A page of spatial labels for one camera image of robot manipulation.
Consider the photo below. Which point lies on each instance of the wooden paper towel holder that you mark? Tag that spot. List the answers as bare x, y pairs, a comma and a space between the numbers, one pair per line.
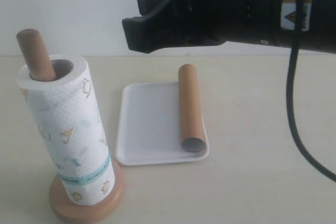
41, 68

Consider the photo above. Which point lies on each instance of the brown cardboard tube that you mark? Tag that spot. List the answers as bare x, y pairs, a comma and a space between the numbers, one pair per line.
191, 123

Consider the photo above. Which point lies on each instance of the printed paper towel roll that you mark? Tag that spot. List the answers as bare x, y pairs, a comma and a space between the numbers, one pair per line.
68, 119

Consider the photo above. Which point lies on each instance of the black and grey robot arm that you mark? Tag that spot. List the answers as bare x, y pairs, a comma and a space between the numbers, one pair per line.
317, 18

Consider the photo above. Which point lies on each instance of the white rectangular plastic tray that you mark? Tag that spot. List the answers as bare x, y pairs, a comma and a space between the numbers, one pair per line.
149, 128

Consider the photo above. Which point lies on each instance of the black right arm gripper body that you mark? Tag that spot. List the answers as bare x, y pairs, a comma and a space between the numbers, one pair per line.
215, 22

